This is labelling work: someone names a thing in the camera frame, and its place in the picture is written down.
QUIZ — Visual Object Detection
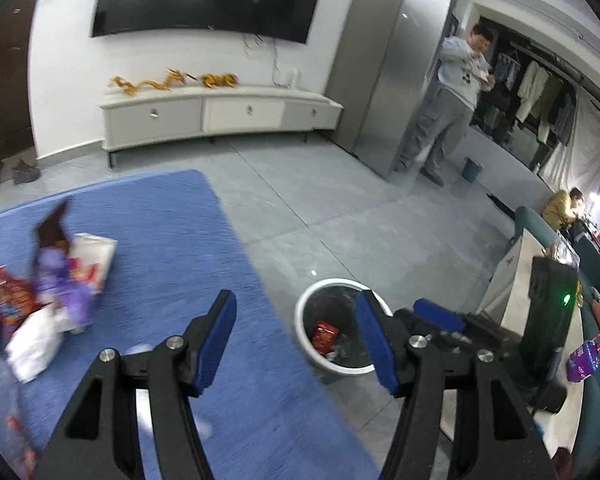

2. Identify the purple snack wrapper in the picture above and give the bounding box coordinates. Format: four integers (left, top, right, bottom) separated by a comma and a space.
32, 247, 93, 332

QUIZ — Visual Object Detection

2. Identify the red white paper pouch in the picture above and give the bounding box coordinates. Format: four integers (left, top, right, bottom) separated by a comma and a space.
68, 233, 118, 294

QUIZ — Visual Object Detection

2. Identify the dark red snack packet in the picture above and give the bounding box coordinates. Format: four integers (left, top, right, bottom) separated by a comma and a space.
311, 321, 340, 356

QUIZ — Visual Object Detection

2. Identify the brown chip bag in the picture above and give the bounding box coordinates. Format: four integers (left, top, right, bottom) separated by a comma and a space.
0, 266, 40, 350

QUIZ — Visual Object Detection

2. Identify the white rimmed trash bin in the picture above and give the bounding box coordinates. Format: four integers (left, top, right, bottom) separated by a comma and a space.
294, 278, 375, 377

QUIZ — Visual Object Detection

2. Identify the white crumpled wrapper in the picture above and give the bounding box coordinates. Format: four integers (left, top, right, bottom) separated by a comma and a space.
6, 304, 62, 384

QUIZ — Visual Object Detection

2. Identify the seated person in yellow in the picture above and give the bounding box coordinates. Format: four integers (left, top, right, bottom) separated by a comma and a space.
541, 188, 584, 231

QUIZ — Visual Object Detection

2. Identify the blue fuzzy table cloth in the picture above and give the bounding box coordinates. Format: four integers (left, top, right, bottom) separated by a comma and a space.
19, 170, 379, 479

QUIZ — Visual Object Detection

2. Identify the small blue waste bin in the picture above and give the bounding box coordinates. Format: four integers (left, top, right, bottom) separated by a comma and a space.
462, 157, 483, 183

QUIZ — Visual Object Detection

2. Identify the hanging clothes rack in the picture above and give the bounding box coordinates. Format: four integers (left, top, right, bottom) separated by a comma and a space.
471, 32, 577, 174

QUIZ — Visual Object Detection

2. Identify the right brown shoe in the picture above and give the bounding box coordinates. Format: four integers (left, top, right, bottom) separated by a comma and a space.
12, 159, 41, 185

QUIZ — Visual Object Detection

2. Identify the standing person in grey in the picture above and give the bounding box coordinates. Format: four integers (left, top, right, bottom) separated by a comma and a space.
398, 22, 495, 186

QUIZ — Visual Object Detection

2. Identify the white low tv cabinet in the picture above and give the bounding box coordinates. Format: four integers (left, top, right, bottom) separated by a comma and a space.
99, 86, 343, 166

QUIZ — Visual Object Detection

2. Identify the grey steel refrigerator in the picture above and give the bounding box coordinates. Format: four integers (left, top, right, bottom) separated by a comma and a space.
325, 0, 455, 178

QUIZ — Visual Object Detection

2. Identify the golden dragon ornament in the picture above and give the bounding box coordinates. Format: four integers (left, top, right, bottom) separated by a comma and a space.
108, 68, 239, 96

